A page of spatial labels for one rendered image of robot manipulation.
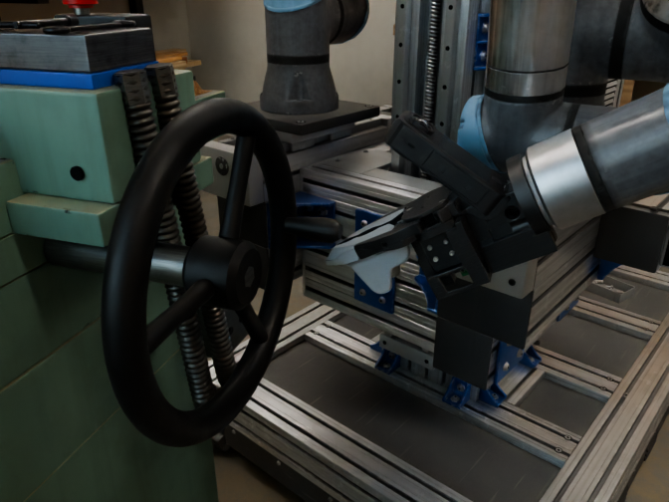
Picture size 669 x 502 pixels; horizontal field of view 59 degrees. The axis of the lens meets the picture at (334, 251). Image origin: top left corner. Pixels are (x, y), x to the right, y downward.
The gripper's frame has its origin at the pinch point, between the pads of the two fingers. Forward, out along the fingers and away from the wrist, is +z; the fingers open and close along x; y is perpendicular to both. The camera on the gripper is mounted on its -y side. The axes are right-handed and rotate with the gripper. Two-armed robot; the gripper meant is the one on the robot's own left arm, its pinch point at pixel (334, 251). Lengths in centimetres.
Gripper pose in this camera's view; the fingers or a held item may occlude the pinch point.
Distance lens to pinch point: 58.9
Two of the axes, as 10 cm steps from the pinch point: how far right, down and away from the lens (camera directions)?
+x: 3.2, -3.9, 8.6
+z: -8.2, 3.5, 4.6
